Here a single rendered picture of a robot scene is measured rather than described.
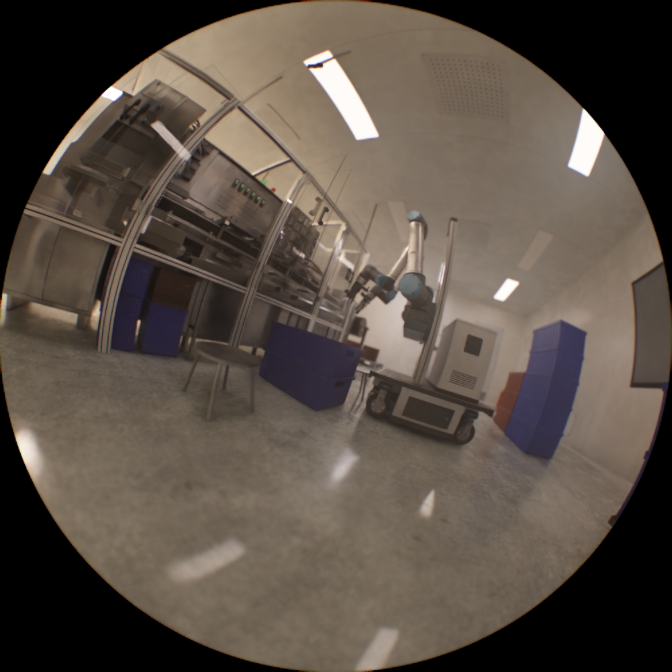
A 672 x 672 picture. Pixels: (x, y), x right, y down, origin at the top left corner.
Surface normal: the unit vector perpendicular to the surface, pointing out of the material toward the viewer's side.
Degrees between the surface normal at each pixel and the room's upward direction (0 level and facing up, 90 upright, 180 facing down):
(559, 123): 180
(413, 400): 90
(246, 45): 180
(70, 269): 90
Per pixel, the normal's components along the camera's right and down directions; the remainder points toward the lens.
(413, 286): -0.67, -0.13
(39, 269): 0.83, 0.27
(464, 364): -0.33, -0.11
